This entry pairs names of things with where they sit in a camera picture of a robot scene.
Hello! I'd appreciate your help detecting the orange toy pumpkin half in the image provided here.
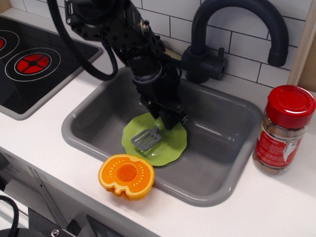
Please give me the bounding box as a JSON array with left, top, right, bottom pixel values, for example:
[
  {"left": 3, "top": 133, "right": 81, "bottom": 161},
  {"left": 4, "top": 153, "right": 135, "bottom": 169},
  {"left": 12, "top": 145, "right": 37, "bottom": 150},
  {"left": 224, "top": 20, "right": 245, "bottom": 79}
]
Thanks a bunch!
[{"left": 98, "top": 154, "right": 155, "bottom": 200}]

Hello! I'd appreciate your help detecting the grey sink basin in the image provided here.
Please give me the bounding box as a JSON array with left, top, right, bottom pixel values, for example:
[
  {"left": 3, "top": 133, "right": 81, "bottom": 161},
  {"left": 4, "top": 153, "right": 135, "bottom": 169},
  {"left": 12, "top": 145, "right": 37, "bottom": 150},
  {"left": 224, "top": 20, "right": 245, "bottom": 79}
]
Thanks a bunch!
[{"left": 62, "top": 68, "right": 262, "bottom": 207}]

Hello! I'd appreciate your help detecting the green handled grey spatula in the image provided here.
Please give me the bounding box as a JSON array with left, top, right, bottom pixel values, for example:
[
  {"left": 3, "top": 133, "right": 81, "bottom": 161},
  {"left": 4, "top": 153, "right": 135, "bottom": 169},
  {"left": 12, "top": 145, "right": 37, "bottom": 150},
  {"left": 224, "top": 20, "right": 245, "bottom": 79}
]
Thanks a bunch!
[{"left": 131, "top": 125, "right": 161, "bottom": 151}]

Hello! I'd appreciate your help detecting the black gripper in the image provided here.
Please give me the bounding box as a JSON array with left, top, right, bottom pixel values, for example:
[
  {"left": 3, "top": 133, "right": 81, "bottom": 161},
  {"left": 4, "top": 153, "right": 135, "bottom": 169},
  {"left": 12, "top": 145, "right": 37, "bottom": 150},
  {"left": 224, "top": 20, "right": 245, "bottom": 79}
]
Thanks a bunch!
[{"left": 132, "top": 61, "right": 188, "bottom": 130}]

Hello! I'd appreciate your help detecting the red lidded spice jar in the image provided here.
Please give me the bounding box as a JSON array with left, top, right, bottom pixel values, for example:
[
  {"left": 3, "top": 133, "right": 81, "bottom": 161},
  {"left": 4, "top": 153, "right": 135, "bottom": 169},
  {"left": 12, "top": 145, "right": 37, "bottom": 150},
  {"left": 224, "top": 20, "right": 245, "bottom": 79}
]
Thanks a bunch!
[{"left": 252, "top": 85, "right": 316, "bottom": 175}]

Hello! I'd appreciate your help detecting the dark grey faucet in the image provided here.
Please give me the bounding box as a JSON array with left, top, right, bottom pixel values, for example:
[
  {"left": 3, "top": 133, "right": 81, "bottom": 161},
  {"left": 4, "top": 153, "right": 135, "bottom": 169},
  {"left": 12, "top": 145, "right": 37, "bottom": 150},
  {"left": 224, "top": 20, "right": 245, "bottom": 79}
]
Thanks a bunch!
[{"left": 181, "top": 0, "right": 289, "bottom": 83}]

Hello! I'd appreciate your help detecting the black cable lower left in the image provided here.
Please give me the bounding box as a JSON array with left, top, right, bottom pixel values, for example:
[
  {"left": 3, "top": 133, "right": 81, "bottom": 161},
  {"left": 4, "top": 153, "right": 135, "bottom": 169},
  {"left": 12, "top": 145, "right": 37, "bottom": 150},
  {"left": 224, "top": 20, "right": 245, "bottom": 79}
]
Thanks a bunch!
[{"left": 0, "top": 195, "right": 20, "bottom": 237}]

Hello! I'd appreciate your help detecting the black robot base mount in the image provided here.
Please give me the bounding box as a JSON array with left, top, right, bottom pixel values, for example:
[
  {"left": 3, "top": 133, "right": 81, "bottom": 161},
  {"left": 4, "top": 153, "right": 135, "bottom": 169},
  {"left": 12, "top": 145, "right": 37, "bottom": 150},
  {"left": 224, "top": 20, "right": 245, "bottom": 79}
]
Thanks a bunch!
[{"left": 0, "top": 207, "right": 124, "bottom": 237}]

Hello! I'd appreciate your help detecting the green toy avocado half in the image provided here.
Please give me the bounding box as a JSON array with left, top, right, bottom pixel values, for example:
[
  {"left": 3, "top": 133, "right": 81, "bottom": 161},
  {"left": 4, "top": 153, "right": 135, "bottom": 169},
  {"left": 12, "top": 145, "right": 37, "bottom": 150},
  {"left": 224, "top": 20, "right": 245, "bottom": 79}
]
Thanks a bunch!
[{"left": 164, "top": 48, "right": 182, "bottom": 62}]

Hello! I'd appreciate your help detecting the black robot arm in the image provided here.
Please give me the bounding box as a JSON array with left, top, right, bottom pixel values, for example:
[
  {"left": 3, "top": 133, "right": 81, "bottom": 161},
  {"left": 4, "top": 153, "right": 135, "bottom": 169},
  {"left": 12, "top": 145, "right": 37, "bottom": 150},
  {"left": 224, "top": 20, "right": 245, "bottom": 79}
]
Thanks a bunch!
[{"left": 65, "top": 0, "right": 188, "bottom": 129}]

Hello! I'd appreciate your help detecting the green scalloped plate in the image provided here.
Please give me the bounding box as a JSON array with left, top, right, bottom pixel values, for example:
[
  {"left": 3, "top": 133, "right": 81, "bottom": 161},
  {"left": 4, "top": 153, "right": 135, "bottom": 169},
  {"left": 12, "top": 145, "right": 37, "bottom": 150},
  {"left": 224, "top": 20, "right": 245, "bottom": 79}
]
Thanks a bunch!
[{"left": 121, "top": 113, "right": 187, "bottom": 166}]

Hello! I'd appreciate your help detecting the black braided cable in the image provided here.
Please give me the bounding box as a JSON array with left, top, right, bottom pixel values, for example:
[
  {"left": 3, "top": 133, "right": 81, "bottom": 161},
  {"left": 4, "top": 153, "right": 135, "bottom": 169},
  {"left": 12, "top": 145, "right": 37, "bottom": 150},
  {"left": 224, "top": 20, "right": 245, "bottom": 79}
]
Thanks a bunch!
[{"left": 46, "top": 0, "right": 119, "bottom": 81}]

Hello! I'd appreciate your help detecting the black toy stovetop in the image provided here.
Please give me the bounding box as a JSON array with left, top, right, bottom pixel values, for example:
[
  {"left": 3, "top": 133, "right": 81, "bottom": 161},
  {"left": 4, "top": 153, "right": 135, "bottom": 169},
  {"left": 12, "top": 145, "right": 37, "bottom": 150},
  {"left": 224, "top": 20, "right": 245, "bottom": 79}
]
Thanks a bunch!
[{"left": 0, "top": 16, "right": 104, "bottom": 121}]

